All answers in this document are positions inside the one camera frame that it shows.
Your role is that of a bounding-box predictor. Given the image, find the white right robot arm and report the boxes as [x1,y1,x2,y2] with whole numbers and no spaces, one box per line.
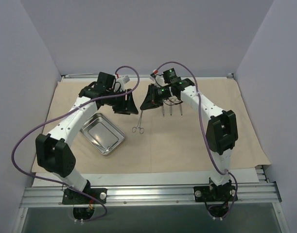
[140,78,238,200]

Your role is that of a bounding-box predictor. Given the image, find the beige cloth wrap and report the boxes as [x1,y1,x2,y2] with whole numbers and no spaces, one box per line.
[31,79,271,174]

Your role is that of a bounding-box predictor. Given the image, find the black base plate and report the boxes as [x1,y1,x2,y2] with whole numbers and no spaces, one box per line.
[62,188,107,205]
[193,185,238,202]

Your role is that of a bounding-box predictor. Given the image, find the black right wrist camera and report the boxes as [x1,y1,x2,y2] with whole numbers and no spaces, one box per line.
[162,68,181,84]

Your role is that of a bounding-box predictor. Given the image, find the aluminium front rail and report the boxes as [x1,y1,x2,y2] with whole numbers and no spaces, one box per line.
[20,183,281,208]

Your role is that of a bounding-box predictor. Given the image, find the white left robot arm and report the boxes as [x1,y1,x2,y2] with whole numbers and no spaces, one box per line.
[35,72,139,203]

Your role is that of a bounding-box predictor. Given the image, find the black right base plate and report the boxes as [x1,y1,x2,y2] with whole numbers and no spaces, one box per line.
[193,185,238,202]

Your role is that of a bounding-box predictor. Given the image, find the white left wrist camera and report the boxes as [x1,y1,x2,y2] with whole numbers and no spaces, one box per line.
[115,74,130,85]

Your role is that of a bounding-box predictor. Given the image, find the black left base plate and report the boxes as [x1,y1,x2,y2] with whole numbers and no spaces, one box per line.
[62,188,107,205]

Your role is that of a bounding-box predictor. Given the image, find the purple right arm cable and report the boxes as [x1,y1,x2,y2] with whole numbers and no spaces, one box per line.
[154,61,238,217]

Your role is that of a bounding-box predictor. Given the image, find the steel curved scissors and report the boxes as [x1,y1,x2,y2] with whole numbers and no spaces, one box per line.
[169,97,177,116]

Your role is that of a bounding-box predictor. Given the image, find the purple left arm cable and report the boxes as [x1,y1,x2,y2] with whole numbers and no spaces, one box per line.
[11,65,140,221]

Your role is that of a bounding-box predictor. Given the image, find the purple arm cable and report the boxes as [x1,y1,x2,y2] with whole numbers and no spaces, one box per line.
[11,65,140,221]
[154,61,238,217]

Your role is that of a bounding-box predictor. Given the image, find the steel surgical scissors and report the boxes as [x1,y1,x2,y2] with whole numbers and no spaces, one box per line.
[161,105,165,117]

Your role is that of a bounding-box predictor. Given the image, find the steel surgical forceps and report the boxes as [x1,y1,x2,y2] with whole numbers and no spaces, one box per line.
[132,110,144,134]

